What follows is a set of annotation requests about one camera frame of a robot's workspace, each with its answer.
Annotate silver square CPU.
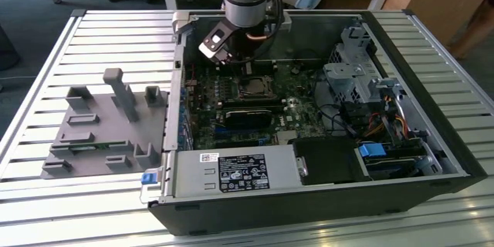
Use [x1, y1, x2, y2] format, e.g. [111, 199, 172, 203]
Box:
[246, 79, 270, 94]

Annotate metal socket cover frame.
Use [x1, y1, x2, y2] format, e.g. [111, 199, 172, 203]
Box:
[238, 75, 278, 99]

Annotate CPU socket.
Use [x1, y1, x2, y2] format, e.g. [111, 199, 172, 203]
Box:
[237, 75, 278, 99]

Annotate black RAM slot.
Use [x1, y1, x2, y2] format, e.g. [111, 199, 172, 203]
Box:
[222, 99, 286, 106]
[222, 104, 286, 111]

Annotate green motherboard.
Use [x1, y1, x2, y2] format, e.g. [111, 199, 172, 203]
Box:
[185, 58, 329, 149]

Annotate silver box drive cage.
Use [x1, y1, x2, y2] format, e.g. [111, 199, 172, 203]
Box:
[322, 61, 374, 106]

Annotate perforated metal drive cage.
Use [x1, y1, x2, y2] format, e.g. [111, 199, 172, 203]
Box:
[334, 25, 378, 65]

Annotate silver chipset heatsink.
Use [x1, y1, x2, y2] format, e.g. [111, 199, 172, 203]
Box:
[276, 130, 301, 144]

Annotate black plastic shroud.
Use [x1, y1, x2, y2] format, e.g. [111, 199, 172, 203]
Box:
[290, 136, 374, 186]

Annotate black rating label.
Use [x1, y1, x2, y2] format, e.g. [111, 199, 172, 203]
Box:
[218, 154, 273, 193]

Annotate silver power supply box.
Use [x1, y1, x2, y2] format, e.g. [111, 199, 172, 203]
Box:
[165, 143, 309, 200]

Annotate grey plastic parts rack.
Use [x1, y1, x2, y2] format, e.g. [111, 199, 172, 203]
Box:
[39, 67, 172, 180]

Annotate blue disk carrier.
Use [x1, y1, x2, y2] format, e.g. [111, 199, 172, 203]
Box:
[357, 142, 388, 160]

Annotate green RAM stick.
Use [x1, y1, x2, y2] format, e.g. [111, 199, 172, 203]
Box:
[69, 141, 130, 153]

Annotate black silver PC case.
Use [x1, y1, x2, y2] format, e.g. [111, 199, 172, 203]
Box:
[138, 9, 488, 237]

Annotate black wrist camera block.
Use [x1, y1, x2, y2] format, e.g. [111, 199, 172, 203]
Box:
[210, 49, 237, 66]

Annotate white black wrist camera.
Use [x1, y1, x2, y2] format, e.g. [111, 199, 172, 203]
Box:
[198, 20, 241, 58]

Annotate black flat cable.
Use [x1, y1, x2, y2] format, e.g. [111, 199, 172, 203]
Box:
[342, 102, 372, 138]

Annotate silver metal handle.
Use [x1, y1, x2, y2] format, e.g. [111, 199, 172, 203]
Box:
[296, 156, 310, 177]

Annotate orange red power wires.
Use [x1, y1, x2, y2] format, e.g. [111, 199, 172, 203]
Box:
[365, 113, 412, 141]

